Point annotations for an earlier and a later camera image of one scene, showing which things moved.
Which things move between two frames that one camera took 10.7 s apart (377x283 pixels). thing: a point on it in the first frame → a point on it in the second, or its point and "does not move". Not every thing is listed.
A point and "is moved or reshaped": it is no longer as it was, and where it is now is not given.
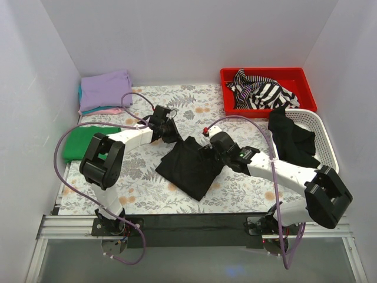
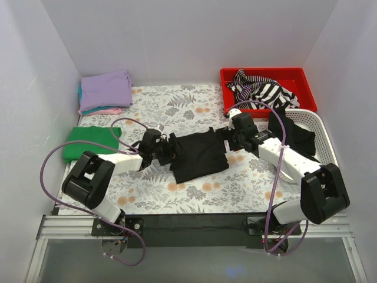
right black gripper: x=215 y=154 → x=231 y=138
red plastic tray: x=293 y=78 does not move
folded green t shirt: x=79 y=141 does not move
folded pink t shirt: x=108 y=111 does not move
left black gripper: x=171 y=133 → x=172 y=146
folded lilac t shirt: x=105 y=90 does not move
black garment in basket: x=294 y=145 does not move
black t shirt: x=191 y=168 is moved or reshaped
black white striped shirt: x=255 y=92 does not move
